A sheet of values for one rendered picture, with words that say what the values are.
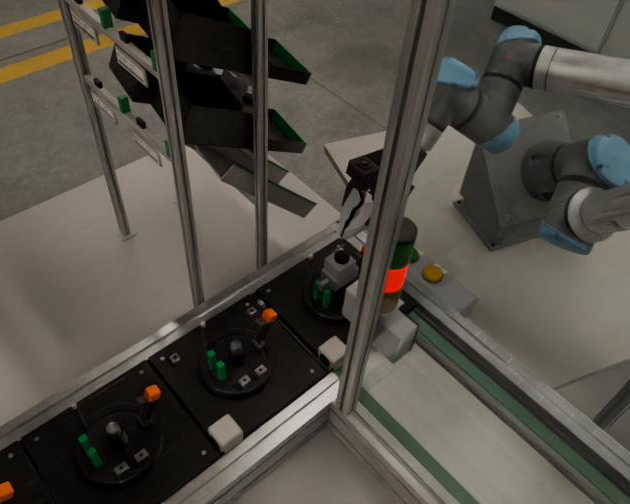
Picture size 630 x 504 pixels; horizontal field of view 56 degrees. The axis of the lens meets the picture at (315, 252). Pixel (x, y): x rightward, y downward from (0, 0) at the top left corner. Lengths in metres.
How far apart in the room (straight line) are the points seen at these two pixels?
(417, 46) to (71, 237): 1.14
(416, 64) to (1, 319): 1.11
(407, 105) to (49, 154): 2.74
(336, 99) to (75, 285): 2.33
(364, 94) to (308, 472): 2.69
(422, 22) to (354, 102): 2.91
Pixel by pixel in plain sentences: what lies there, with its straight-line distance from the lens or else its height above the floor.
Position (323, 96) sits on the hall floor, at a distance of 3.51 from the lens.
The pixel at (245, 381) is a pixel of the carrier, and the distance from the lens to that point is 1.10.
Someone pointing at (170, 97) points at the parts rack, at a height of 1.44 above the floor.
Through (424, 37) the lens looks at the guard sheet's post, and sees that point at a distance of 0.57.
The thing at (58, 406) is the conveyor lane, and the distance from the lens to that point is 1.19.
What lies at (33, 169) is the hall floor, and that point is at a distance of 3.17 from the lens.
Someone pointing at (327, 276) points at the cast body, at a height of 1.06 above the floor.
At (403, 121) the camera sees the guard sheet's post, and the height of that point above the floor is 1.60.
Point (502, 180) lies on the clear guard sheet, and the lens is 0.59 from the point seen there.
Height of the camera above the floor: 1.96
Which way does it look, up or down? 49 degrees down
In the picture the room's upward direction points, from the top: 5 degrees clockwise
